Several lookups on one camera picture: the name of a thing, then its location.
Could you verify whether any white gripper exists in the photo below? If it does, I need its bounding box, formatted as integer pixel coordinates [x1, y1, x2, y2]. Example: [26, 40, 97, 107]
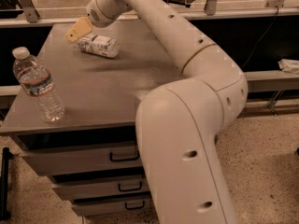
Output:
[65, 0, 131, 42]

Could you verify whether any blue labelled plastic bottle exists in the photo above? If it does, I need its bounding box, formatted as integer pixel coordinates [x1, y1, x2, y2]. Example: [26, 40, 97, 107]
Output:
[76, 34, 120, 59]

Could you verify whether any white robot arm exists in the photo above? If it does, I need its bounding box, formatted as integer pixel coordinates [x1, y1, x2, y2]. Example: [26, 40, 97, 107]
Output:
[66, 0, 248, 224]

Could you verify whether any clear water bottle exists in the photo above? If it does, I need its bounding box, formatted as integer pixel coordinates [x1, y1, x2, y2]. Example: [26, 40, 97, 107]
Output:
[12, 47, 65, 122]

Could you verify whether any grey drawer cabinet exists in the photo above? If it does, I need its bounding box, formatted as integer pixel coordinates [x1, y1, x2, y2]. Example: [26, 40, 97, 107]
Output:
[1, 20, 182, 205]

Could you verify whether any top grey drawer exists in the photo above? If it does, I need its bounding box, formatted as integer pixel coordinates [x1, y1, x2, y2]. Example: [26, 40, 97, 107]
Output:
[21, 141, 142, 175]

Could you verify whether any grey drawer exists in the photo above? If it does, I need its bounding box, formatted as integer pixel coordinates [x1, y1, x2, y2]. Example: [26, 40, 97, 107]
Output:
[72, 194, 151, 217]
[52, 175, 150, 201]
[21, 141, 142, 175]

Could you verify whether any middle grey drawer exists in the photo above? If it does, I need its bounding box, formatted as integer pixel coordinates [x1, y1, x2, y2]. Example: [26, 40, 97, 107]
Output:
[52, 175, 150, 201]

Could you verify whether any bottom grey drawer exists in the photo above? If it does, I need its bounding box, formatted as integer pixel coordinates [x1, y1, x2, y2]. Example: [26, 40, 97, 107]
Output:
[72, 194, 151, 217]

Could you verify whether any white packet on ledge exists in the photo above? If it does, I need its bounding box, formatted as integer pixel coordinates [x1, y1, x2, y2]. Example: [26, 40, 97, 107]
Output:
[278, 59, 299, 74]

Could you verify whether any black post at left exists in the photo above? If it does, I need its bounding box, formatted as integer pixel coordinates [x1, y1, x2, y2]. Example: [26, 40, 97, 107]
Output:
[0, 147, 13, 221]

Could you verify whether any black cable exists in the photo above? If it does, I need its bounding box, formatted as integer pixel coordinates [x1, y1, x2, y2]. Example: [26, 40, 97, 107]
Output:
[241, 5, 280, 70]

